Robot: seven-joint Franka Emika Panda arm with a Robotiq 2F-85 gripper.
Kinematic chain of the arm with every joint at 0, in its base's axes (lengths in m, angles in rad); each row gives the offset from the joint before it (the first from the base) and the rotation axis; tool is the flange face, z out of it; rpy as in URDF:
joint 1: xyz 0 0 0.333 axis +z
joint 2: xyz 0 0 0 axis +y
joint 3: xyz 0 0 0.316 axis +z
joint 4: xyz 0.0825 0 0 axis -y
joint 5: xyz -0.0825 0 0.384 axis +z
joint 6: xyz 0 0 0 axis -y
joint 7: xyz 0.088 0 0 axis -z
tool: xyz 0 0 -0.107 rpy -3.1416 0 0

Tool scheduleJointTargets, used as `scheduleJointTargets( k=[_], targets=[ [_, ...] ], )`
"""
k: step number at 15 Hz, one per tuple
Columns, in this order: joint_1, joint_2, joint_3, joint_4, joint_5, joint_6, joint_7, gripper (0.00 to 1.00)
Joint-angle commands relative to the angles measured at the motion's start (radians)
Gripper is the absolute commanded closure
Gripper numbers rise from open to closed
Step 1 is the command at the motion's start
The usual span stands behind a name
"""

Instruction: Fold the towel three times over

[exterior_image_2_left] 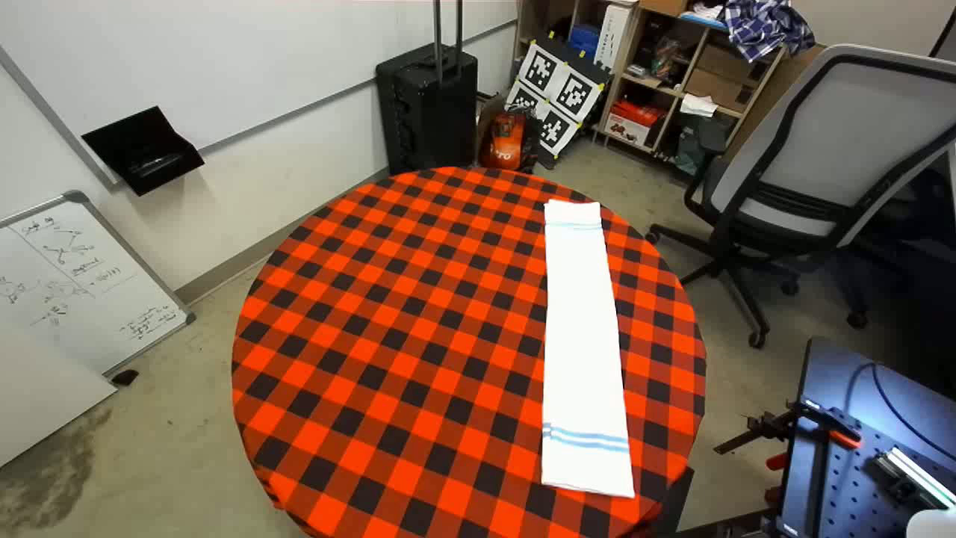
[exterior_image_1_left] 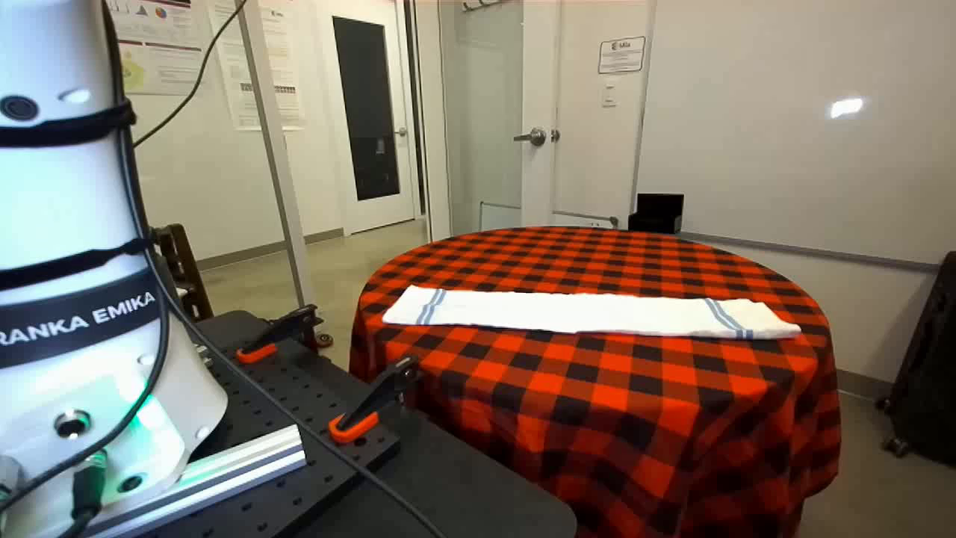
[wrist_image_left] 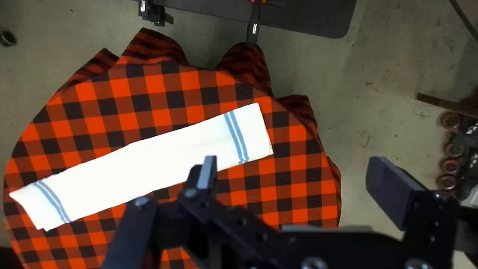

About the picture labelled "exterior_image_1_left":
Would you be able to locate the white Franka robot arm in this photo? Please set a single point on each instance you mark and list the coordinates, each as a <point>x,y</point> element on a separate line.
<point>61,197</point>

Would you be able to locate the black cart top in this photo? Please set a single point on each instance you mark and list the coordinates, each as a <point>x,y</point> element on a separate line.
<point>466,497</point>

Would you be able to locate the aluminium extrusion rail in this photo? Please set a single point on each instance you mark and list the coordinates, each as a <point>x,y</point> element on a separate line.
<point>241,463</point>

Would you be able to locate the white paper door sign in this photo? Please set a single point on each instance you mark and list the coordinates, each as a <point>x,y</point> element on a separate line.
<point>622,54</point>

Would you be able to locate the white towel with blue stripes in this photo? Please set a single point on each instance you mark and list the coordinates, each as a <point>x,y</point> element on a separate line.
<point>598,311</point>

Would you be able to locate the wall poster with yellow patch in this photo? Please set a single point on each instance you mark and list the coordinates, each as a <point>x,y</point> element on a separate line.
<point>159,45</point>

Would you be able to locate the grey metal pole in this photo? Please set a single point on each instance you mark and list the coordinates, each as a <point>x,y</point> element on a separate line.
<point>278,169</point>

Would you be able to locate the plain white door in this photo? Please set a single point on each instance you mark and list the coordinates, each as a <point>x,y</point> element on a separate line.
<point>577,149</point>

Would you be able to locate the large wall whiteboard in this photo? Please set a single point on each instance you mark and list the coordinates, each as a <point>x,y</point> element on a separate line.
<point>778,158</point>

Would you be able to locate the white text wall poster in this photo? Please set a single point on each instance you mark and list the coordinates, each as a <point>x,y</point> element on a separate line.
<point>284,70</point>

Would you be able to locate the small white door notice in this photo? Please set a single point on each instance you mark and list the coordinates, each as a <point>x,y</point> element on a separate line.
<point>608,97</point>

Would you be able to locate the red black plaid tablecloth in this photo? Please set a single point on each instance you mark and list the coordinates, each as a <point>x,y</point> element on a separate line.
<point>598,429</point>

